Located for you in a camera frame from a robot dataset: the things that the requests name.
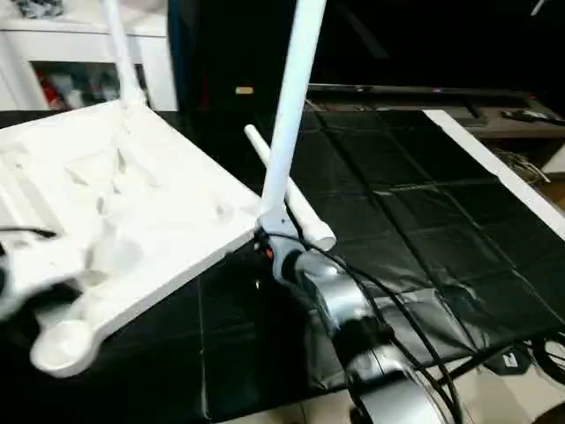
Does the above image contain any black remote control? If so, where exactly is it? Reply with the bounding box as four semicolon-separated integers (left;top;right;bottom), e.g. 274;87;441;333
500;107;554;125

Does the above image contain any white plastic table top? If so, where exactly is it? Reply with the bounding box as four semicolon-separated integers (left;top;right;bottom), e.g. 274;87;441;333
0;98;285;380

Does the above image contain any black cabinet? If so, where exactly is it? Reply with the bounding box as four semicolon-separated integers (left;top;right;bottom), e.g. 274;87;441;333
172;0;565;102

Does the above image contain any grey object on cabinet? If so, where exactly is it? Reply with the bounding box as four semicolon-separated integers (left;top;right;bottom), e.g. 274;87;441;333
12;0;64;19

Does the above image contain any white glass-door cabinet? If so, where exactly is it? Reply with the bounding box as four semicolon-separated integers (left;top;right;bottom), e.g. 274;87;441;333
0;0;179;113

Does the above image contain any black cable coil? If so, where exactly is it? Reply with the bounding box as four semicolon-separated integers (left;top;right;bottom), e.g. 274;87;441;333
528;334;565;382

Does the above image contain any white plastic table leg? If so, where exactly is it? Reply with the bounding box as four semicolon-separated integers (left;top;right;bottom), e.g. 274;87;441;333
260;0;328;236
101;0;148;109
244;123;338;254

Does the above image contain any black mat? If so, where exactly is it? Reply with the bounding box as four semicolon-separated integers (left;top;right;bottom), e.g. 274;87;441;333
0;93;565;423

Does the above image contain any white flat strip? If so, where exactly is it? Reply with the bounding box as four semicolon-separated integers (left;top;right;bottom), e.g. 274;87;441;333
422;107;565;241

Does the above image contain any black power adapter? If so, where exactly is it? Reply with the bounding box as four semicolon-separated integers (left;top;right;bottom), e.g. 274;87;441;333
493;348;532;372

